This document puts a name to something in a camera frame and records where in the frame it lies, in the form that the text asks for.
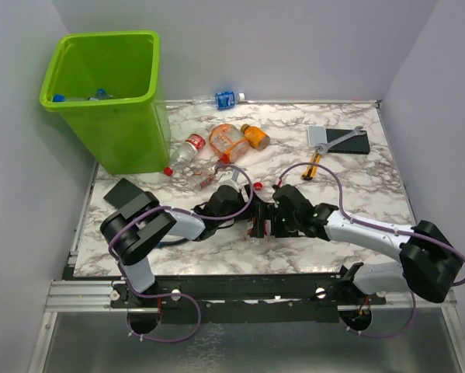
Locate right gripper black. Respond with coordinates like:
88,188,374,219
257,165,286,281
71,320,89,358
251,201,300,237

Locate red white label bottle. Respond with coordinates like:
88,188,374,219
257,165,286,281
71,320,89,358
248,182,271,239

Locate small red label bottle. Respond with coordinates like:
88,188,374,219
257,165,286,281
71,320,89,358
192,165,217,190

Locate orange juice bottle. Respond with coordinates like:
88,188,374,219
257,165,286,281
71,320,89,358
241,124,270,151

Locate crushed orange label bottle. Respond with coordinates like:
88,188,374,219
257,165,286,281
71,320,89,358
207,123,250,164

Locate blue label bottle front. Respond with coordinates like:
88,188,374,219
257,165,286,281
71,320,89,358
88,89,114,101

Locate blue label bottle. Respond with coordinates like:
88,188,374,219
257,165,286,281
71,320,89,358
88,89,114,101
192,91,245,111

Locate pepsi bottle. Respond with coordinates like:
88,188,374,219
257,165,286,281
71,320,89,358
52,94,88,103

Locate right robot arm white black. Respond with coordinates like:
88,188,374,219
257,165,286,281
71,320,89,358
272,185,465,304

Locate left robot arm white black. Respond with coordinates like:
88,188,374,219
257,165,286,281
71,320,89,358
100,185,261,307

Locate green plastic bin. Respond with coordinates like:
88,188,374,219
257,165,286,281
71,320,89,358
39,30,171,175

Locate yellow black utility knife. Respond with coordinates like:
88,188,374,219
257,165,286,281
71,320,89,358
301,152,321,181

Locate silver wrench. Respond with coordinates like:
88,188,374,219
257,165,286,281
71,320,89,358
315,126,366,155

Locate grey rectangular plate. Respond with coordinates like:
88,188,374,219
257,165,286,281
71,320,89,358
307,125,328,148

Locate red label clear bottle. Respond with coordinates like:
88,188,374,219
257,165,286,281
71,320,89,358
163,133,206,176

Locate black foam block right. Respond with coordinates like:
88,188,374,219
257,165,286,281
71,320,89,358
326,129,370,155

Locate black foam block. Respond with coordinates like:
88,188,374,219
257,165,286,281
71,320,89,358
326,129,370,155
103,178,143,209

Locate black foam block left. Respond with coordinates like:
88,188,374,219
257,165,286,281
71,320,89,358
103,178,143,209

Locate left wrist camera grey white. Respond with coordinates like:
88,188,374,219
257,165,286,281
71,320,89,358
217,171,239,190

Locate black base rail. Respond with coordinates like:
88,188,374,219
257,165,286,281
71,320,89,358
63,266,388,326

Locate blue handled pliers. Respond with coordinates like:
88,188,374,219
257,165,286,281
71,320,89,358
157,239,188,249

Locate blue label bottle by wall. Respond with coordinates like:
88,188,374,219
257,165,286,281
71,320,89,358
192,91,245,111

